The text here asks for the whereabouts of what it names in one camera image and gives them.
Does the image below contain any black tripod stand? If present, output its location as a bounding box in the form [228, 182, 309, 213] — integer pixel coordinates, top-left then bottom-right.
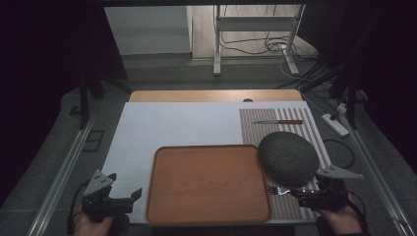
[328, 63, 363, 130]
[78, 73, 133, 131]

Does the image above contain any person's right hand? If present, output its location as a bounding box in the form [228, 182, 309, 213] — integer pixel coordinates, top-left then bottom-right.
[315, 200, 366, 236]

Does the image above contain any right hand-held gripper cable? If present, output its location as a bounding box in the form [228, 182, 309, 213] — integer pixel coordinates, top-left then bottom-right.
[346, 190, 370, 234]

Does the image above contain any wooden table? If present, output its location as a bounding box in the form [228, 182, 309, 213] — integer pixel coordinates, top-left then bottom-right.
[128, 88, 304, 103]

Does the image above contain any person's left hand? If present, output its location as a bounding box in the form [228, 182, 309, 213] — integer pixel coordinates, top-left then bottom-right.
[73, 209, 116, 236]

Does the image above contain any striped placemat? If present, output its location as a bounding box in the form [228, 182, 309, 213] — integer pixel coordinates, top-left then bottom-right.
[238, 107, 332, 221]

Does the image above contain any knife with wooden handle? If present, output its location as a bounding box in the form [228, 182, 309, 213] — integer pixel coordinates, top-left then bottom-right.
[252, 119, 304, 126]

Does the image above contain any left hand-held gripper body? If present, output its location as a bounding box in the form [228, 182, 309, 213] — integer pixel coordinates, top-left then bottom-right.
[81, 169, 135, 224]

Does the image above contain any black floor socket frame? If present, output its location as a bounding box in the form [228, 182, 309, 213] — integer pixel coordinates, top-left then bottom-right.
[81, 129, 105, 153]

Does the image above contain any aluminium rail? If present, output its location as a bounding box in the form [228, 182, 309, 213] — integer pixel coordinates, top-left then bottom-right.
[337, 107, 417, 236]
[27, 116, 96, 236]

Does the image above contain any tangle of floor cables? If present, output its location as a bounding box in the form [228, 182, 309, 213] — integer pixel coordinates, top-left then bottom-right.
[218, 4, 321, 64]

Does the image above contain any silver fork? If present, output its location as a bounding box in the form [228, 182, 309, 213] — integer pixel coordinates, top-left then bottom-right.
[267, 185, 293, 197]

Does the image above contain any white power strip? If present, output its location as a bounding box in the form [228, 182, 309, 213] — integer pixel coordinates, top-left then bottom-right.
[321, 112, 350, 138]

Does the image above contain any white cable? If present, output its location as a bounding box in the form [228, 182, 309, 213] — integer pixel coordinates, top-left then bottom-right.
[298, 90, 327, 116]

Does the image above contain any wooden tray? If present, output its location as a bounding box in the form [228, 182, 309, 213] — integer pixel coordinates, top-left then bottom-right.
[146, 144, 272, 225]

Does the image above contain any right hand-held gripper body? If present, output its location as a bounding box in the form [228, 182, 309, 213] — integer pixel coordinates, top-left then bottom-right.
[315, 164, 365, 212]

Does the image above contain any white table cover sheet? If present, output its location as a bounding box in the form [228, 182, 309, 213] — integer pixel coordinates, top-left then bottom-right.
[101, 100, 326, 226]

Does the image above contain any black cable loop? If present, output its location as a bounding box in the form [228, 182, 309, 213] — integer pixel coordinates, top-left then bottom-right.
[323, 139, 356, 170]

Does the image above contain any hand-held gripper cable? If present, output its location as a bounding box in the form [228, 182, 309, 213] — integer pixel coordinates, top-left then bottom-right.
[346, 190, 370, 234]
[66, 179, 91, 236]

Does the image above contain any left hand-held gripper cable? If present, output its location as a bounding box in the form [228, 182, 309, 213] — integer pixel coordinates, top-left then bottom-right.
[66, 179, 91, 236]

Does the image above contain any white metal stand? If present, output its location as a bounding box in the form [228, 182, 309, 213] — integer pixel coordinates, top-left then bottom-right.
[212, 4, 307, 78]

